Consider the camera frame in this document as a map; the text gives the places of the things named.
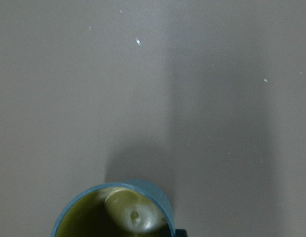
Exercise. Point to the blue cup yellow inside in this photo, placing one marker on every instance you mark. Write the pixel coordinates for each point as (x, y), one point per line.
(132, 208)

